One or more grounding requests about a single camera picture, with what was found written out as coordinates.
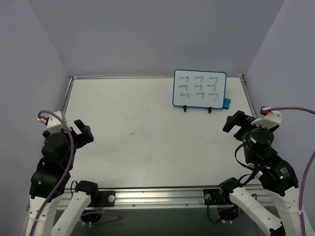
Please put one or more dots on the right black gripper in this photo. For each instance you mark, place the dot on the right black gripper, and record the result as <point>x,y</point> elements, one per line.
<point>236,123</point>

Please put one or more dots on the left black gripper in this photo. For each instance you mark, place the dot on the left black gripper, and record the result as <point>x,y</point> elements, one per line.
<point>82,132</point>

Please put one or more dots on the blue whiteboard eraser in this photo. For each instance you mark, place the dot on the blue whiteboard eraser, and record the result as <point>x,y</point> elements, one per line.
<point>226,103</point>

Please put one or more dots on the blue framed whiteboard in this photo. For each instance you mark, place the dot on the blue framed whiteboard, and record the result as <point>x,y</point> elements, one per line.
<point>199,89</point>

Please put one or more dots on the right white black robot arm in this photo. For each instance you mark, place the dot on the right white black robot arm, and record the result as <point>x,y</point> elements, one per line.
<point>275,174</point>

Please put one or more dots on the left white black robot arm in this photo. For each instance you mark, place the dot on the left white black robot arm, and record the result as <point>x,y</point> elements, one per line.
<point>48,185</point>

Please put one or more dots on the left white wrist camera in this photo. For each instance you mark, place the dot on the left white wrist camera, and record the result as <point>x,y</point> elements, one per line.
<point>53,125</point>

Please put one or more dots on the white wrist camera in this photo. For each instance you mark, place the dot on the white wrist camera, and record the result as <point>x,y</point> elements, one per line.
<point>269,120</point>
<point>53,125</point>

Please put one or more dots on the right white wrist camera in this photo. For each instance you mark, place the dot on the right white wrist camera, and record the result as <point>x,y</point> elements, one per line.
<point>269,120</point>

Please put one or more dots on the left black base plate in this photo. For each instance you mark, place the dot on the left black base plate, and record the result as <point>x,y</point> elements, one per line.
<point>104,199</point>

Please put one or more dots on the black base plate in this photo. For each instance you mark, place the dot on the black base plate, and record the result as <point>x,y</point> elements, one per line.
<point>104,199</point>
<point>215,196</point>

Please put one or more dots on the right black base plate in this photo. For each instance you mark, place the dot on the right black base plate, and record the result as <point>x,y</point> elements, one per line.
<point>215,196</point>

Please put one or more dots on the aluminium front rail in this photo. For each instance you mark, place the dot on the aluminium front rail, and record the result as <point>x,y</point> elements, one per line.
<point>157,198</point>

